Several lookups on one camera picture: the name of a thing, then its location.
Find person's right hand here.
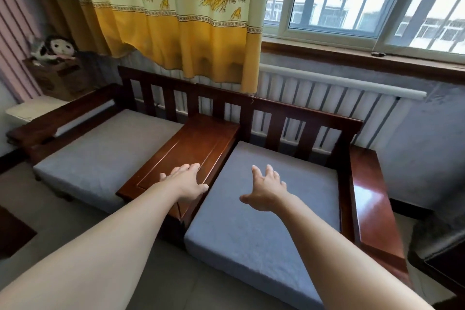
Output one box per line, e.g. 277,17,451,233
239,164,292,212

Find person's left hand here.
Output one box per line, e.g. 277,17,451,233
156,163,210,204

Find grey seat cushion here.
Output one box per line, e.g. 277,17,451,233
184,140,341,310
33,108,184,214

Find dark wooden sofa with console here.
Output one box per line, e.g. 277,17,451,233
6,65,411,285
406,244,465,310

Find person's right forearm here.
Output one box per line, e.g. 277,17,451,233
274,194,433,310

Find person's left forearm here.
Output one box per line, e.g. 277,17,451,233
0,184,182,310

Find white radiator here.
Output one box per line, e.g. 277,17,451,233
123,55,428,156

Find yellow patterned curtain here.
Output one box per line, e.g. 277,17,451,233
21,0,273,94

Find wooden framed window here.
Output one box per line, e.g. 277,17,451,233
261,0,465,85

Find brown box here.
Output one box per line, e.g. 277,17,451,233
22,57,92,102

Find white side table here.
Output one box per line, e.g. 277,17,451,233
5,95,70,124

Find plush doll toys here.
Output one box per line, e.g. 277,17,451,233
45,35,78,62

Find grey white plush cat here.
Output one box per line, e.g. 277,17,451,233
28,35,51,64

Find pink curtain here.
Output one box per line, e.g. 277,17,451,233
0,0,45,103

